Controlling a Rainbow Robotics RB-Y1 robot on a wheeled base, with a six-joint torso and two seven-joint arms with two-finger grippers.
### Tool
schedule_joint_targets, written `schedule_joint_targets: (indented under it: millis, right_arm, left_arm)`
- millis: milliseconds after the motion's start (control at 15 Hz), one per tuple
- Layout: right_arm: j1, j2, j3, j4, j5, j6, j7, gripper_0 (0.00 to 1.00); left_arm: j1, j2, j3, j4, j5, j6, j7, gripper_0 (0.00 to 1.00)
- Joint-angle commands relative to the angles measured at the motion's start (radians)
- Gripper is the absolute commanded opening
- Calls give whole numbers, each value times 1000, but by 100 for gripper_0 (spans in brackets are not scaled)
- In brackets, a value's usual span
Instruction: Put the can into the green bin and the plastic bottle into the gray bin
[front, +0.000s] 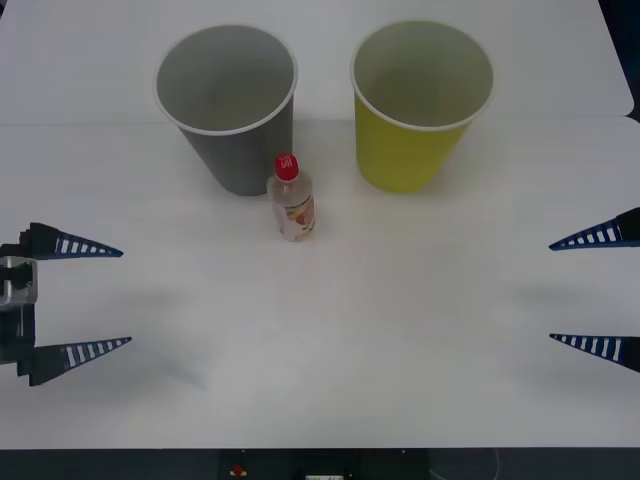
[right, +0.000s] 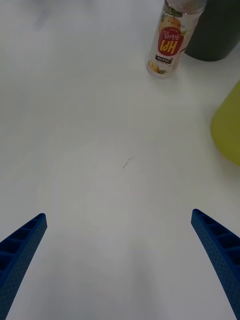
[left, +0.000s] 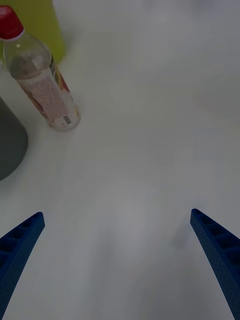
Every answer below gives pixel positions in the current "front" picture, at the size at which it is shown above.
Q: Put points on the yellow-green plastic waste bin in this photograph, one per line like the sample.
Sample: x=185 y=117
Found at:
x=400 y=155

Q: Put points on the grey plastic waste bin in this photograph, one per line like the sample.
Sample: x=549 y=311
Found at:
x=235 y=155

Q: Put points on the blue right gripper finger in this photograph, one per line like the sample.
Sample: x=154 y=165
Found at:
x=625 y=350
x=627 y=227

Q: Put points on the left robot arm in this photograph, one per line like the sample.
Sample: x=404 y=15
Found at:
x=17 y=280

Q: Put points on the dark robot torso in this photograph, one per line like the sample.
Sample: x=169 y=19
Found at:
x=150 y=467

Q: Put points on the clear bottle with red cap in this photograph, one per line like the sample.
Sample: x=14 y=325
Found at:
x=295 y=210

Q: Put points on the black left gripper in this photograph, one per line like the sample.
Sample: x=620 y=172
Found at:
x=17 y=332

